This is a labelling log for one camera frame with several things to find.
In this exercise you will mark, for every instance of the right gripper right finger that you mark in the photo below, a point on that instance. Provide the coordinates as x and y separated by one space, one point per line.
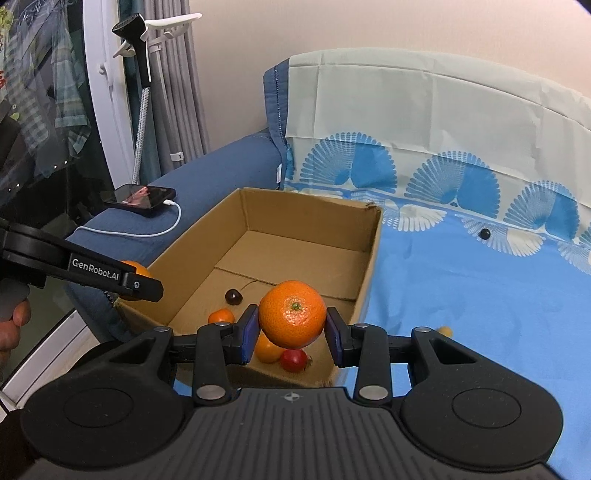
365 347

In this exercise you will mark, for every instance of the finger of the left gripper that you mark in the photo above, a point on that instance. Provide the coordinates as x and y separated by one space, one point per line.
30 256

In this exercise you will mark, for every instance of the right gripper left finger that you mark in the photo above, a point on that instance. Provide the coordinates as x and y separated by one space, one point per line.
217 346

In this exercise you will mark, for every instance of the small orange fruit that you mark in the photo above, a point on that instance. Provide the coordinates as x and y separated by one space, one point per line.
267 352

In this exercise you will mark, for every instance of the dark purple grape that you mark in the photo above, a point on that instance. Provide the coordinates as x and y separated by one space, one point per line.
233 297

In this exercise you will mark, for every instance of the small red cherry fruit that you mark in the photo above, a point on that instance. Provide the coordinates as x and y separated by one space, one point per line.
295 360

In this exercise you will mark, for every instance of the olive fruit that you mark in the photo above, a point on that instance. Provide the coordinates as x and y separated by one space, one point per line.
445 330

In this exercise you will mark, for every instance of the orange fruit with stem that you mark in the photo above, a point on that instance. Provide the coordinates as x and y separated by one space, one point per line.
139 269

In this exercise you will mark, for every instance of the person left hand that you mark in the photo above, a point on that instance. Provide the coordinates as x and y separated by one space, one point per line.
10 331

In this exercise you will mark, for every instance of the blue sofa armrest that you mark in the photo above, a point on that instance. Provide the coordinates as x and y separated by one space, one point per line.
200 184

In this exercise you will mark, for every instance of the brown cardboard box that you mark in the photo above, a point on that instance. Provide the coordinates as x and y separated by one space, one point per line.
254 239

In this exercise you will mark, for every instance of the black smartphone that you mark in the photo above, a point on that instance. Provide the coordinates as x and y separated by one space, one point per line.
144 200

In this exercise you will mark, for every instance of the hanging striped clothes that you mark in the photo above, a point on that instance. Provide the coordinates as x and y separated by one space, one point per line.
41 78

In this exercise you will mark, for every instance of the black grape near pattern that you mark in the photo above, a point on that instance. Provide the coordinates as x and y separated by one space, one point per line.
485 234

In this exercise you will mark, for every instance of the grey curtain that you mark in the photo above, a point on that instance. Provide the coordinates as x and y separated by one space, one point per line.
176 104

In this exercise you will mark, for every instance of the blue patterned bed sheet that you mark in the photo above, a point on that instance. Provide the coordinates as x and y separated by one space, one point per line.
447 145

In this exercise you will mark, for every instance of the garment steamer pole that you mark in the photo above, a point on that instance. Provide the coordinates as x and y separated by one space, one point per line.
138 36

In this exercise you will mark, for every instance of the white door frame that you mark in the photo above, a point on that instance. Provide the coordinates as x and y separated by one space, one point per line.
108 88

